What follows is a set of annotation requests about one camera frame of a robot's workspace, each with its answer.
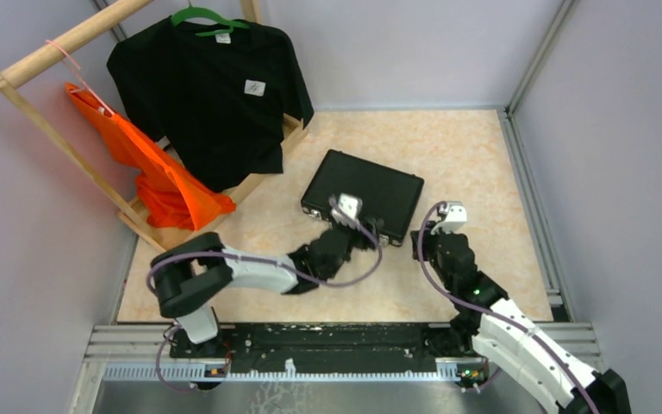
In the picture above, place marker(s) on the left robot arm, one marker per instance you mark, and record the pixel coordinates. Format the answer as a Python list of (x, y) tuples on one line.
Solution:
[(185, 278)]

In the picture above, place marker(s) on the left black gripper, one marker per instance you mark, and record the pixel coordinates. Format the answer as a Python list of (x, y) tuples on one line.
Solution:
[(357, 233)]

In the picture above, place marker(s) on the black t-shirt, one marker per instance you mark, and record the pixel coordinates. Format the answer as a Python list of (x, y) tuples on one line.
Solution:
[(219, 95)]

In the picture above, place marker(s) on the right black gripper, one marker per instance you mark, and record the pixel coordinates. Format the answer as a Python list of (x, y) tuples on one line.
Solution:
[(430, 233)]

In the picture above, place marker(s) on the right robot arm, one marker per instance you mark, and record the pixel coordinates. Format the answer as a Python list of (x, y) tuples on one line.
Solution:
[(490, 324)]

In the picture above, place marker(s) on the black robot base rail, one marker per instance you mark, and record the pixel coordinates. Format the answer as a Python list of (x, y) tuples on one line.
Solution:
[(343, 348)]

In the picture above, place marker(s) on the green clothes hanger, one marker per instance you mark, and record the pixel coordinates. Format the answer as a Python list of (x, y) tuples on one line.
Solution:
[(194, 12)]

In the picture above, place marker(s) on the black aluminium poker case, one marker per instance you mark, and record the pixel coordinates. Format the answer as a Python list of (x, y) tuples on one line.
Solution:
[(387, 195)]

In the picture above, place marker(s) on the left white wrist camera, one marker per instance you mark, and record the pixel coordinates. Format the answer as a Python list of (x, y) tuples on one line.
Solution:
[(347, 208)]

